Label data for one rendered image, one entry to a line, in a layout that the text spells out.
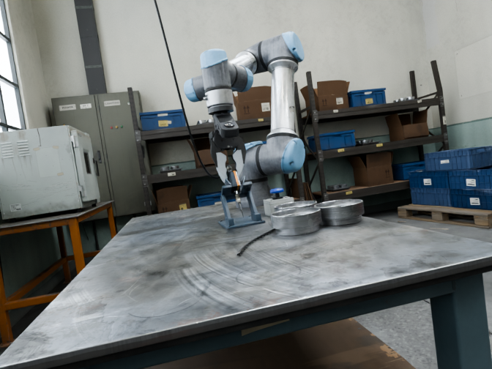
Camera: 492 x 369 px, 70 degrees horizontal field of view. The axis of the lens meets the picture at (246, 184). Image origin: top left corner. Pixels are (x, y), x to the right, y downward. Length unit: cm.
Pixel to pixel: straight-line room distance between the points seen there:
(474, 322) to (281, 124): 89
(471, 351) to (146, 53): 478
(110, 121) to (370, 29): 388
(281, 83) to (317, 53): 414
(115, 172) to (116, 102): 85
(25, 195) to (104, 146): 180
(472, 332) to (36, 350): 52
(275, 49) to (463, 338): 110
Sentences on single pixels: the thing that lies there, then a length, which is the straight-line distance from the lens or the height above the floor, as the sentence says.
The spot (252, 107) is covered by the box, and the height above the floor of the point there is 165.
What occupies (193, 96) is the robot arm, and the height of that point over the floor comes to 119.
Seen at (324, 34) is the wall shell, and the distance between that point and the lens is 560.
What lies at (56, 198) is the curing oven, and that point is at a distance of 293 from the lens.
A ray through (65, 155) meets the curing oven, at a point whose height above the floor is 121.
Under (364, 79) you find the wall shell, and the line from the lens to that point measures 570.
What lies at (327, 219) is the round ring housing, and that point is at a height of 82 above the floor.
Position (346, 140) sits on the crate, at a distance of 483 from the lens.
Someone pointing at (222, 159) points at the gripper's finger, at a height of 98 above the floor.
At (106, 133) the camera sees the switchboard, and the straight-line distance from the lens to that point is 461.
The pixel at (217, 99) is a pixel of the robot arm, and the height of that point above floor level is 114.
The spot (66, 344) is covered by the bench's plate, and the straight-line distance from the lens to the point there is 43.
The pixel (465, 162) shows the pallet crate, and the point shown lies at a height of 66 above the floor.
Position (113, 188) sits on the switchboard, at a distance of 457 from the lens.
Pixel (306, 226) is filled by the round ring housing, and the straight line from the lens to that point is 71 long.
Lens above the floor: 95
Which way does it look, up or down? 3 degrees down
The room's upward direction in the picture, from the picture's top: 8 degrees counter-clockwise
